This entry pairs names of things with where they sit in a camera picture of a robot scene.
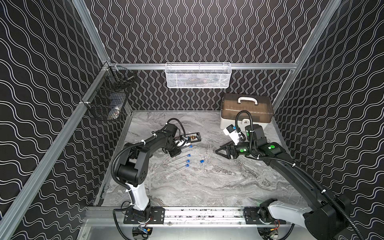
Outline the black wire wall basket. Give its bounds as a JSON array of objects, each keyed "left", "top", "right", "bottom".
[{"left": 85, "top": 65, "right": 137, "bottom": 122}]

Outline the black charging board with cable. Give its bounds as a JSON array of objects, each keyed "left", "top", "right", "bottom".
[{"left": 185, "top": 133, "right": 202, "bottom": 143}]

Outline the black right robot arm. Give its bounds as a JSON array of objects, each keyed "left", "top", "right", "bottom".
[{"left": 215, "top": 110, "right": 364, "bottom": 240}]

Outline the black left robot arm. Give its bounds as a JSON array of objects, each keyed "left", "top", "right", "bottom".
[{"left": 111, "top": 118, "right": 186, "bottom": 222}]

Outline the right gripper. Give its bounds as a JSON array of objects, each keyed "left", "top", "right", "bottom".
[{"left": 215, "top": 138, "right": 256, "bottom": 160}]

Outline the white box brown lid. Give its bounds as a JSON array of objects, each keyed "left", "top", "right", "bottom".
[{"left": 220, "top": 93, "right": 274, "bottom": 130}]

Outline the white mesh wall basket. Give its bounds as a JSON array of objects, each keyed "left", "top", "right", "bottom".
[{"left": 165, "top": 63, "right": 232, "bottom": 89}]

